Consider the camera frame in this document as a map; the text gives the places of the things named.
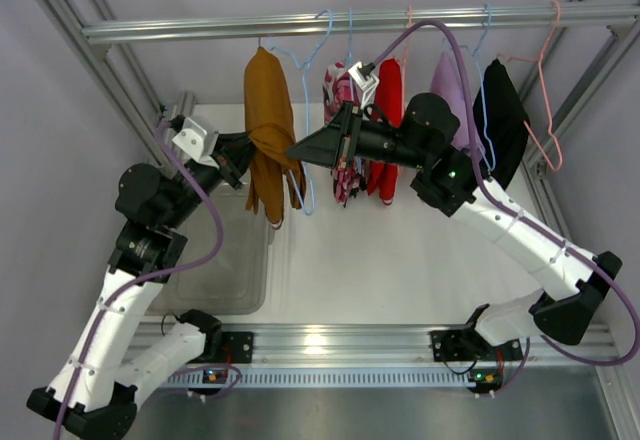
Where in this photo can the right aluminium frame post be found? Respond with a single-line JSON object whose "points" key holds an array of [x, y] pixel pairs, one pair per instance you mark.
{"points": [[578, 62]]}

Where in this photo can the aluminium hanging rail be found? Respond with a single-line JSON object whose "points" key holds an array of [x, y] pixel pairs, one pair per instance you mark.
{"points": [[309, 24]]}

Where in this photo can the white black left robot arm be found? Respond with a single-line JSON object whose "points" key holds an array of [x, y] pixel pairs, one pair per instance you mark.
{"points": [[97, 395]]}

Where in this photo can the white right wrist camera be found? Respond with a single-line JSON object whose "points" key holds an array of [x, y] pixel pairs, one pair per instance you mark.
{"points": [[366, 81]]}

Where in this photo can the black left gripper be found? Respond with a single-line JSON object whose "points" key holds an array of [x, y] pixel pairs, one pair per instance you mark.
{"points": [[227, 163]]}

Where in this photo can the pink patterned trousers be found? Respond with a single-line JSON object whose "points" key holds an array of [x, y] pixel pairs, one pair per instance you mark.
{"points": [[337, 88]]}

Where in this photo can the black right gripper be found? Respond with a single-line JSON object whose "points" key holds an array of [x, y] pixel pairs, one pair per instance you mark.
{"points": [[347, 136]]}

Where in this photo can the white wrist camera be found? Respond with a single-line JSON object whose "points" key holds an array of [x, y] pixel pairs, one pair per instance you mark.
{"points": [[366, 81], [197, 139]]}

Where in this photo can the grey slotted cable duct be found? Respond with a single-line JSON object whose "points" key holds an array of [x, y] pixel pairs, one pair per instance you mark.
{"points": [[351, 377]]}

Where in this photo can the black trousers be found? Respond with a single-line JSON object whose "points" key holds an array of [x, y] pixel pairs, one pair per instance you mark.
{"points": [[507, 121]]}

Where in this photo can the clear plastic bin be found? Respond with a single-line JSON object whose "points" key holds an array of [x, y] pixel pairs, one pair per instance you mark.
{"points": [[234, 281]]}

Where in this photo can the brown trousers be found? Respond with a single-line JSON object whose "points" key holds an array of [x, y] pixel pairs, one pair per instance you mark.
{"points": [[274, 178]]}

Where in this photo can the aluminium frame post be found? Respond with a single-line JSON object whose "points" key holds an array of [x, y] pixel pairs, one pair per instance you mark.
{"points": [[115, 70], [578, 62]]}

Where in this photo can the left aluminium frame post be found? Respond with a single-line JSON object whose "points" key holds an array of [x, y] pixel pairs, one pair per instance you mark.
{"points": [[115, 70]]}

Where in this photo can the lilac trousers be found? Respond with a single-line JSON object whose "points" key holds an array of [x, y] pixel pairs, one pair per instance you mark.
{"points": [[446, 84]]}

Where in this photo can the red trousers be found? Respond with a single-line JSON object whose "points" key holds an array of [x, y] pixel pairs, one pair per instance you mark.
{"points": [[389, 99]]}

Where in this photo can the blue hanger with lilac trousers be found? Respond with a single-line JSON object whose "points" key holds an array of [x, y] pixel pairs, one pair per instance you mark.
{"points": [[486, 148]]}

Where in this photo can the blue hanger with brown trousers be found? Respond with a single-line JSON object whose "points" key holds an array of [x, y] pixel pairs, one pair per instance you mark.
{"points": [[307, 202]]}

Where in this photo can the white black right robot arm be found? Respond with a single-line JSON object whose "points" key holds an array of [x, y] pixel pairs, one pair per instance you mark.
{"points": [[573, 282]]}

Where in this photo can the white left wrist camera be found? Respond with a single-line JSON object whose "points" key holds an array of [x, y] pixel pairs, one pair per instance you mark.
{"points": [[197, 139]]}

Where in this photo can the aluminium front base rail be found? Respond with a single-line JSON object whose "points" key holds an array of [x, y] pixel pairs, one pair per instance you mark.
{"points": [[312, 346]]}

